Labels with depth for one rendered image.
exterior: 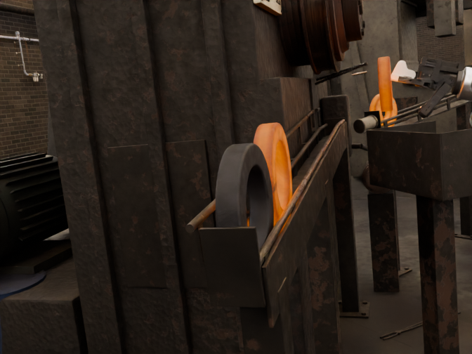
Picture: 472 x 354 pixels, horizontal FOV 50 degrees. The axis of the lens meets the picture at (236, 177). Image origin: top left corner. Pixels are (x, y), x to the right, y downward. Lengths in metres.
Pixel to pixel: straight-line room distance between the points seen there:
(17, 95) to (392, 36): 7.02
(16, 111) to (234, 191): 9.17
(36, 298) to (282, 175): 1.12
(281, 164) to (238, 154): 0.29
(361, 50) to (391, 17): 0.35
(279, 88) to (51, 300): 1.02
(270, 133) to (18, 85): 9.15
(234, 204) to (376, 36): 3.91
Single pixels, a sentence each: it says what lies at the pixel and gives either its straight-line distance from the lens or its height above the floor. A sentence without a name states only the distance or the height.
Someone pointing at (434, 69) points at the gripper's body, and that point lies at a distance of 1.54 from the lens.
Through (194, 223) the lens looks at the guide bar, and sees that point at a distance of 0.67.
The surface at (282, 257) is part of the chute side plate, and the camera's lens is 0.74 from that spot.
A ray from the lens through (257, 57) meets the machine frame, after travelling 1.33.
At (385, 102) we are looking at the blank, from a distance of 1.51.
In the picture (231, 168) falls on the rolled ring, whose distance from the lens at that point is 0.66.
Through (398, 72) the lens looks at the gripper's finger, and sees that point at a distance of 1.55.
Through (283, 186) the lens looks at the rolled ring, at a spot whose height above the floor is 0.66.
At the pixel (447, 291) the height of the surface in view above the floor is 0.33.
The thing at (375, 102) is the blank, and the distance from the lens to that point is 2.20.
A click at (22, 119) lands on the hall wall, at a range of 9.85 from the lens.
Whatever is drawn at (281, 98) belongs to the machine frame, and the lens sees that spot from 1.32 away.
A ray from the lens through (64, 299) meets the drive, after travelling 1.79.
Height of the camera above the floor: 0.83
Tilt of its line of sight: 9 degrees down
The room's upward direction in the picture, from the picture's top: 6 degrees counter-clockwise
